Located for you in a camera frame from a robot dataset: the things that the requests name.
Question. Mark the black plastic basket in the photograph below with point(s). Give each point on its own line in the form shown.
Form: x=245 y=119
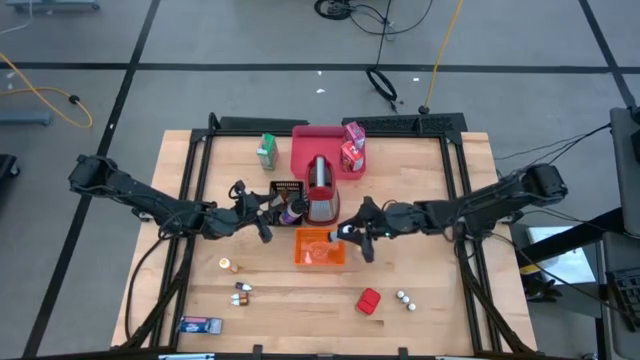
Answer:
x=287 y=187

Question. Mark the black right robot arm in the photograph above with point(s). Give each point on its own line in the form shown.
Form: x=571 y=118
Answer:
x=475 y=207

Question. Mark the red plastic bin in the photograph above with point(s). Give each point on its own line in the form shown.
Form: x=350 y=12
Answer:
x=320 y=145

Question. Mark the small dark food colouring bottle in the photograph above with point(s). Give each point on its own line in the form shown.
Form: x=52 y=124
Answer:
x=243 y=286

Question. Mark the grey cabinet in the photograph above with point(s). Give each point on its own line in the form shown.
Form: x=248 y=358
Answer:
x=625 y=165

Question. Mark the black keyboard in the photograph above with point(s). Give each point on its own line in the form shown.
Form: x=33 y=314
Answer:
x=627 y=300

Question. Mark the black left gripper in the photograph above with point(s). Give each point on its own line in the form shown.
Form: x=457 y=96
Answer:
x=245 y=215

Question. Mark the yellow food colouring bottle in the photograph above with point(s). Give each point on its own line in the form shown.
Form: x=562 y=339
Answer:
x=226 y=263

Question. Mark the purple spice bottle black cap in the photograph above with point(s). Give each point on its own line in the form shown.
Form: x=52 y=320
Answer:
x=292 y=212

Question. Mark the small brown food colouring bottle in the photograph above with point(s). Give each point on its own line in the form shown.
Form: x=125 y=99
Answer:
x=240 y=296
x=240 y=302

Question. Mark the black floor plug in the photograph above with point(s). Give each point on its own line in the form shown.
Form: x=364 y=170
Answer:
x=74 y=99

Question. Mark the black beam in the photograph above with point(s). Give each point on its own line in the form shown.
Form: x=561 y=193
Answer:
x=550 y=248

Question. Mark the blue carton box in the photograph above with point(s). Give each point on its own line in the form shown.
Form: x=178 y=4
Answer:
x=200 y=325

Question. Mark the black aluminium table frame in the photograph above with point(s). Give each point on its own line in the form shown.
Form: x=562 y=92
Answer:
x=235 y=133

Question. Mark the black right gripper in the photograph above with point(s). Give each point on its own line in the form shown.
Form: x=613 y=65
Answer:
x=400 y=220

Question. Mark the black caster object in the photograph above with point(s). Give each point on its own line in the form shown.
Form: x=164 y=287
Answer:
x=7 y=167

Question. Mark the white box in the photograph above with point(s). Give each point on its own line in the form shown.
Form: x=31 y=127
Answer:
x=565 y=260

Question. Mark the grey floor bar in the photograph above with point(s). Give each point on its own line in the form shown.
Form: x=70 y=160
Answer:
x=55 y=6
x=25 y=118

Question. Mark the orange plastic basket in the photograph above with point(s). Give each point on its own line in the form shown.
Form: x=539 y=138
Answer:
x=315 y=250

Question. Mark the black flat panel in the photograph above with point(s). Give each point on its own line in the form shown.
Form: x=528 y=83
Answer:
x=262 y=123

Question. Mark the purple Raisin Bran cereal box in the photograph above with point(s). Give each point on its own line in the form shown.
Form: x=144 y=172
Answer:
x=355 y=134

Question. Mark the black and yellow floor object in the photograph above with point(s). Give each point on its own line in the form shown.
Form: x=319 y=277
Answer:
x=537 y=285

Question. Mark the green cereal box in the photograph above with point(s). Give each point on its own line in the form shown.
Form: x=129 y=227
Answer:
x=268 y=150

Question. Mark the black perforated panel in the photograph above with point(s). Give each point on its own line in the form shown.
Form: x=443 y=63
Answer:
x=400 y=122

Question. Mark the red Froot Loops cereal box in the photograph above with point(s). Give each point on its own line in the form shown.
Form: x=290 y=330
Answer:
x=351 y=157

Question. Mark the red-lidded patterned paprika tin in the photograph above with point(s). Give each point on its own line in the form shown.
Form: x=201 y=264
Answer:
x=368 y=301

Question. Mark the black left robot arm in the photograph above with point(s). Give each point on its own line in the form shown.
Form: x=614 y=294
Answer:
x=130 y=192

